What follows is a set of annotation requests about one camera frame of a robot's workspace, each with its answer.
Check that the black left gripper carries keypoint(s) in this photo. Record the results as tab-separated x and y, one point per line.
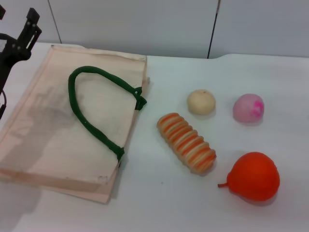
9	55

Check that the beige round egg yolk pastry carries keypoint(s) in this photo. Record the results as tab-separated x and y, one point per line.
201	102

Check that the orange striped long bread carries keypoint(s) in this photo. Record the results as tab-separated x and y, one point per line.
186	142

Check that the orange pear-shaped toy fruit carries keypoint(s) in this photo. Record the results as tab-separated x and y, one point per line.
253	176

